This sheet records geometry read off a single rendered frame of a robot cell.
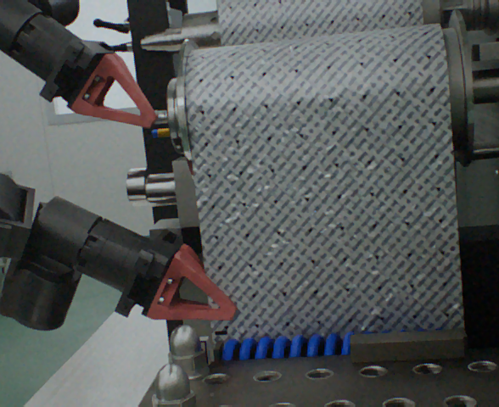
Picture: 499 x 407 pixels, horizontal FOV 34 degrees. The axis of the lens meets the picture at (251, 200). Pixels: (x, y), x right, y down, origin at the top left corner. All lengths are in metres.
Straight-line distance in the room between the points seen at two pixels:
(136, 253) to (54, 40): 0.23
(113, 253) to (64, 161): 6.00
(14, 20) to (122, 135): 5.75
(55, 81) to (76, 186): 5.95
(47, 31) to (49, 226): 0.20
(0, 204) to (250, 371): 0.27
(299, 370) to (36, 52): 0.40
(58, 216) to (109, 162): 5.87
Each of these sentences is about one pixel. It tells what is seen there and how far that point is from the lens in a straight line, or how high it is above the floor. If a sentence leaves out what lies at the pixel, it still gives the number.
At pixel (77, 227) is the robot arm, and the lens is 0.78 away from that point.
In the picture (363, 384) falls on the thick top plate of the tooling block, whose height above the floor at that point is 1.03.
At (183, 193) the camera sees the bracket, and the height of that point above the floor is 1.17.
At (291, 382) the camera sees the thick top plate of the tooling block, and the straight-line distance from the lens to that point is 0.70.
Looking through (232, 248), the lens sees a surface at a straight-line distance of 0.77.
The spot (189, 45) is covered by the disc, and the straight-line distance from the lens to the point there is 0.81.
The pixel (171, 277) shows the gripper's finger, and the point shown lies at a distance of 0.77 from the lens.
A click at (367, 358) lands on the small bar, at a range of 0.73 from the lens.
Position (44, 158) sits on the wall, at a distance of 6.83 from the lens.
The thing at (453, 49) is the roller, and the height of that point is 1.29.
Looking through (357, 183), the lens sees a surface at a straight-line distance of 0.75.
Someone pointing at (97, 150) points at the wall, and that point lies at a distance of 6.67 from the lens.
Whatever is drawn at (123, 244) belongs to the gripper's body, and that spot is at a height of 1.14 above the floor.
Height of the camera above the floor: 1.29
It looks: 9 degrees down
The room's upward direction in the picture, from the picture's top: 6 degrees counter-clockwise
